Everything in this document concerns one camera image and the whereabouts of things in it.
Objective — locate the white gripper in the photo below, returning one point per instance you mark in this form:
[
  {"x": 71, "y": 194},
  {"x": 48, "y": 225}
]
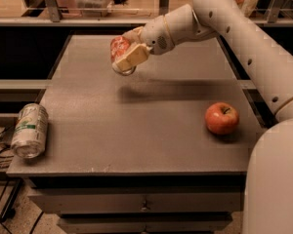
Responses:
[{"x": 155, "y": 36}]

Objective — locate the red coke can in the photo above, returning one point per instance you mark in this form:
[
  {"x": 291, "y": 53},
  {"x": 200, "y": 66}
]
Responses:
[{"x": 119, "y": 46}]

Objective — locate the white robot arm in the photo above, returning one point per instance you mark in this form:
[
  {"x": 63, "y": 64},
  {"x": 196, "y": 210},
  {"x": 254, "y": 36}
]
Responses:
[{"x": 268, "y": 197}]

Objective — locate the green white 7up can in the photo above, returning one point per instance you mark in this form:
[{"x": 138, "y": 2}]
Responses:
[{"x": 30, "y": 133}]

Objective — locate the clear plastic container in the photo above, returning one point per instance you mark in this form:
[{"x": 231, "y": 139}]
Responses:
[{"x": 93, "y": 8}]

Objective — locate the red apple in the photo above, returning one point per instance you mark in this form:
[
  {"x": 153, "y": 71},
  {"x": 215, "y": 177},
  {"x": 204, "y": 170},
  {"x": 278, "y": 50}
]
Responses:
[{"x": 221, "y": 118}]

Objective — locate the metal drawer knob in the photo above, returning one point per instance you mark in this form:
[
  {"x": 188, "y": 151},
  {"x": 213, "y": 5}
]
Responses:
[{"x": 144, "y": 207}]

